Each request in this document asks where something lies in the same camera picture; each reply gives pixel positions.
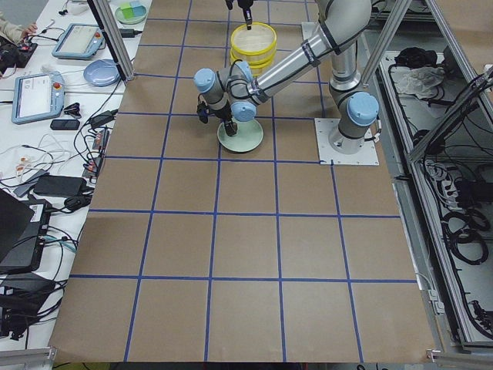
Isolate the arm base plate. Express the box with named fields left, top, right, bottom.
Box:
left=314, top=118, right=379, bottom=166
left=301, top=22, right=320, bottom=44

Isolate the black power adapter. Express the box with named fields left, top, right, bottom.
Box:
left=119, top=29, right=142, bottom=39

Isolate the green bowl with sponges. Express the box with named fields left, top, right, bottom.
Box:
left=115, top=1, right=148, bottom=25

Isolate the teach pendant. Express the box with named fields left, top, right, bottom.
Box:
left=52, top=23, right=104, bottom=60
left=12, top=72, right=65, bottom=125

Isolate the aluminium frame post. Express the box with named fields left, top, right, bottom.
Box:
left=88, top=0, right=134, bottom=84

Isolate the black laptop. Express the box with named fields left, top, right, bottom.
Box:
left=1, top=190, right=51, bottom=274

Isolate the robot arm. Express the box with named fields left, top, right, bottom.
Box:
left=193, top=1, right=371, bottom=153

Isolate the mint green plate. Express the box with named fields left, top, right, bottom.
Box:
left=217, top=119, right=263, bottom=153

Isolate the near teach pendant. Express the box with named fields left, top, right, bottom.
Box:
left=12, top=72, right=65, bottom=125

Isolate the white cloth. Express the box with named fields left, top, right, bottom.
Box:
left=396, top=66, right=445, bottom=99

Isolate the far teach pendant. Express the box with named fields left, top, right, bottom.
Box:
left=52, top=23, right=104, bottom=60

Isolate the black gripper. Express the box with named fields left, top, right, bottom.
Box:
left=225, top=0, right=254, bottom=30
left=196, top=94, right=237, bottom=136

